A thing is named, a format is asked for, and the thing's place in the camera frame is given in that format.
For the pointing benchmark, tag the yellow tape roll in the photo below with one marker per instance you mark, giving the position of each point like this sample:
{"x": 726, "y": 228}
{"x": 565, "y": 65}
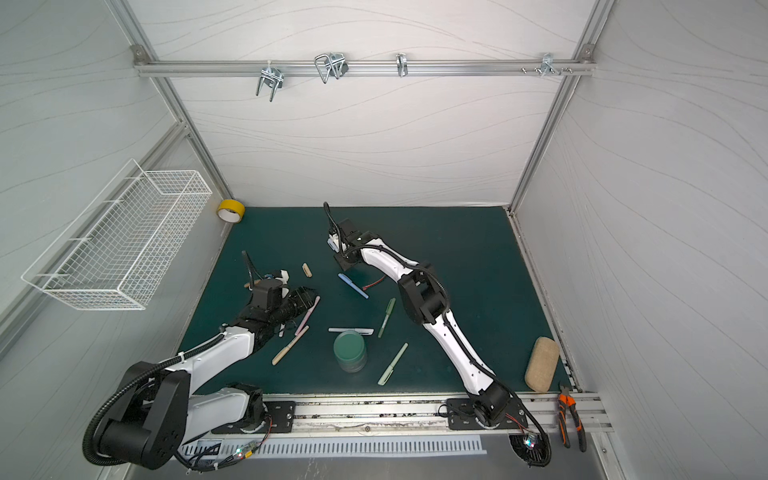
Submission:
{"x": 231, "y": 211}

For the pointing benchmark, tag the small metal ring clamp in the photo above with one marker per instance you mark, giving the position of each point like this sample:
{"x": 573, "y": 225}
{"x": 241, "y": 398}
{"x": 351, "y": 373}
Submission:
{"x": 401, "y": 65}

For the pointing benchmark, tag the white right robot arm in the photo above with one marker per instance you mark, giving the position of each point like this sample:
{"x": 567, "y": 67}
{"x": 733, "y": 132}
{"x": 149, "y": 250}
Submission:
{"x": 427, "y": 304}

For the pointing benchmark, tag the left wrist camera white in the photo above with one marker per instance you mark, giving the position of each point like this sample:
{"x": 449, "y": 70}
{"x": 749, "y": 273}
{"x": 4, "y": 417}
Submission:
{"x": 281, "y": 275}

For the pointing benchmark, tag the metal u-bolt clamp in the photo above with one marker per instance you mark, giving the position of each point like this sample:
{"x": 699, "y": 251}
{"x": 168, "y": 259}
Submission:
{"x": 271, "y": 79}

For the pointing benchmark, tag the metal bracket clamp right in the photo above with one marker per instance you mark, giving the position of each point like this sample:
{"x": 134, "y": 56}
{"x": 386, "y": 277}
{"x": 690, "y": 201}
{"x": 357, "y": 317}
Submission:
{"x": 547, "y": 67}

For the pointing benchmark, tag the aluminium cross rail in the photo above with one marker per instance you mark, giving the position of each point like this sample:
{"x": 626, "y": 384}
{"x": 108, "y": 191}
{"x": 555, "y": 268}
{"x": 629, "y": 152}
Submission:
{"x": 357, "y": 68}

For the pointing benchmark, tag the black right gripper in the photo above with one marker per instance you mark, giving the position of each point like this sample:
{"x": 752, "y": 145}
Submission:
{"x": 343, "y": 257}

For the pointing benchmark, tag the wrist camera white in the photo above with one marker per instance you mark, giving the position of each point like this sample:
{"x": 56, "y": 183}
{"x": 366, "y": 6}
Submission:
{"x": 333, "y": 242}
{"x": 281, "y": 275}

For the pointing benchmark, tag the pale blue white pen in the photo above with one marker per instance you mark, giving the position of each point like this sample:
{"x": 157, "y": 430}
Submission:
{"x": 360, "y": 331}

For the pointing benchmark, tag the green lidded round container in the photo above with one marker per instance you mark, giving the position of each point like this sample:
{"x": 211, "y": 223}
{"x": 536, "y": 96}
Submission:
{"x": 350, "y": 351}

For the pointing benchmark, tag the cork sanding block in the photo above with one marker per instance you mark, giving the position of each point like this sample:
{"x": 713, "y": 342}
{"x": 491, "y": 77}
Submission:
{"x": 542, "y": 365}

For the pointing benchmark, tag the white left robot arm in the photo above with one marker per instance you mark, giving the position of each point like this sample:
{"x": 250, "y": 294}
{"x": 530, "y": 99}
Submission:
{"x": 157, "y": 408}

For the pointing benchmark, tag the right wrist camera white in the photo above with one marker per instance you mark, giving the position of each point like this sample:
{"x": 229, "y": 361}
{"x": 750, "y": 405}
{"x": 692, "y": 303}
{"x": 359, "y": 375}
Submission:
{"x": 333, "y": 242}

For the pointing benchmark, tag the pink pen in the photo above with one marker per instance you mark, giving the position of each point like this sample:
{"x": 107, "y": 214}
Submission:
{"x": 306, "y": 317}

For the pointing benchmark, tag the white wire basket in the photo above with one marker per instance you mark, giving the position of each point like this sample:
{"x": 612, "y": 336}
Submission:
{"x": 114, "y": 254}

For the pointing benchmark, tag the metal hook clamp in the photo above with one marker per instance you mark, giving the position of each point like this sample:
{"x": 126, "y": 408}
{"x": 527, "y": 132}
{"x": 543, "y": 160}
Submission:
{"x": 331, "y": 65}

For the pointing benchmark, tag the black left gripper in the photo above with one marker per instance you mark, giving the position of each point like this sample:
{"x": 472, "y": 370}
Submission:
{"x": 300, "y": 296}

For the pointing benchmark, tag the light green pen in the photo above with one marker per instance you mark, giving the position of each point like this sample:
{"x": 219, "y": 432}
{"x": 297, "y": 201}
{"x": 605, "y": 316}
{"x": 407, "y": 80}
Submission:
{"x": 386, "y": 375}

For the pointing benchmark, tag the dark green pen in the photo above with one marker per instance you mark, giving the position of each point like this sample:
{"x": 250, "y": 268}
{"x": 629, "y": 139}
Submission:
{"x": 388, "y": 312}

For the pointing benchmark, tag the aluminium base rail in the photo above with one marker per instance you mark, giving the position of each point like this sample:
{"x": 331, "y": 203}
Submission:
{"x": 407, "y": 413}

